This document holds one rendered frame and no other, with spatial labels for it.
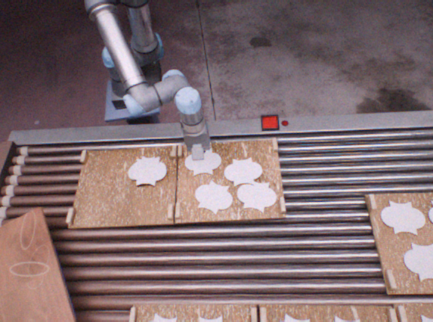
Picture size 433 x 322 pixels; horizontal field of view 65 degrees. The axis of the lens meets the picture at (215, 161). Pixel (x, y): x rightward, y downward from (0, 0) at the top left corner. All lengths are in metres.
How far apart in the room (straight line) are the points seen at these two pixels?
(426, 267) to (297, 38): 2.47
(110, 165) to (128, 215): 0.25
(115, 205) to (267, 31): 2.46
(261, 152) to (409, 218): 0.58
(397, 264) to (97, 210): 1.09
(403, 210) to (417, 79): 1.96
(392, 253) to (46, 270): 1.15
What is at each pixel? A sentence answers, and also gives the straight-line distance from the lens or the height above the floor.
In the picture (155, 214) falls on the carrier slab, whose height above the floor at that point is 0.94.
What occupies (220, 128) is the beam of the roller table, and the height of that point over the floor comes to 0.91.
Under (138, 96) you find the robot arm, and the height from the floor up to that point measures 1.33.
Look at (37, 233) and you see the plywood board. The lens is 1.37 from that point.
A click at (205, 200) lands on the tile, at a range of 1.31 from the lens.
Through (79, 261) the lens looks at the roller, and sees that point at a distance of 1.40.
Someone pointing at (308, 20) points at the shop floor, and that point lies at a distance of 3.57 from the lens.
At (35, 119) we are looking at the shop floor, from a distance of 3.28.
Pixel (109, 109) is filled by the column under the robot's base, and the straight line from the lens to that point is 1.79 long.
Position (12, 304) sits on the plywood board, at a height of 1.04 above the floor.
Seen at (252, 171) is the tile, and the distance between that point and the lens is 1.35.
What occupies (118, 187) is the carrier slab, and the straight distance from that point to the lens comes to 1.44.
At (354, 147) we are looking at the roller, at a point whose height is 0.92.
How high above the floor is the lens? 2.13
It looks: 59 degrees down
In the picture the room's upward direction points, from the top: 10 degrees counter-clockwise
